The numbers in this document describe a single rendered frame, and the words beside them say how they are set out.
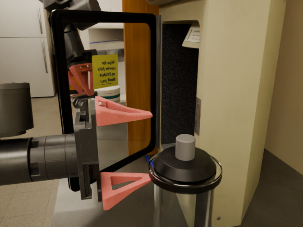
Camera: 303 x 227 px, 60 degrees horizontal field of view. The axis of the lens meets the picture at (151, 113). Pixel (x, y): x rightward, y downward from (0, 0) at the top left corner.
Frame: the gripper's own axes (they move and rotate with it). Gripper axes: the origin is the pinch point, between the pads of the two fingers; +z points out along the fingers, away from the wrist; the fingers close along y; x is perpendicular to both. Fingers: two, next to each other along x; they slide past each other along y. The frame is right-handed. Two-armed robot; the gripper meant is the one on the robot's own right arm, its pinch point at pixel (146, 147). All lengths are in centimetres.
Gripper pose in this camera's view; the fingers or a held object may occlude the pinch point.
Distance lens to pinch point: 37.0
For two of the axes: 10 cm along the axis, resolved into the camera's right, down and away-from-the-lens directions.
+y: 0.0, -9.5, -3.2
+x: -2.2, -3.1, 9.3
